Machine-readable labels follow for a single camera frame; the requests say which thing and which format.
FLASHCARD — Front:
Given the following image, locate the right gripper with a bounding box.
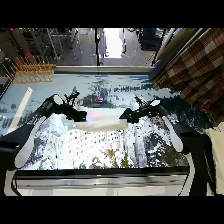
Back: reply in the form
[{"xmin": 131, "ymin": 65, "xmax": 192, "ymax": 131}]
[{"xmin": 118, "ymin": 107, "xmax": 150, "ymax": 125}]

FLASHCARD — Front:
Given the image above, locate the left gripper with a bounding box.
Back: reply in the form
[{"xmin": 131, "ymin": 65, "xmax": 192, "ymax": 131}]
[{"xmin": 64, "ymin": 106, "xmax": 89, "ymax": 123}]

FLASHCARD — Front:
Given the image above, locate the white garment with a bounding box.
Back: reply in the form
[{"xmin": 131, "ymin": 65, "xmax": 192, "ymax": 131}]
[{"xmin": 73, "ymin": 106, "xmax": 131, "ymax": 133}]

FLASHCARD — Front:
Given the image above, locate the cream garment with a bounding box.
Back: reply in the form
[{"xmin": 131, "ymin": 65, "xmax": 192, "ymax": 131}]
[{"xmin": 204, "ymin": 122, "xmax": 224, "ymax": 197}]

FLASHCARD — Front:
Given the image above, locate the silver frame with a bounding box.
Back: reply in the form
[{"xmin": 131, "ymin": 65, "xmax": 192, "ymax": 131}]
[{"xmin": 12, "ymin": 172, "xmax": 192, "ymax": 197}]

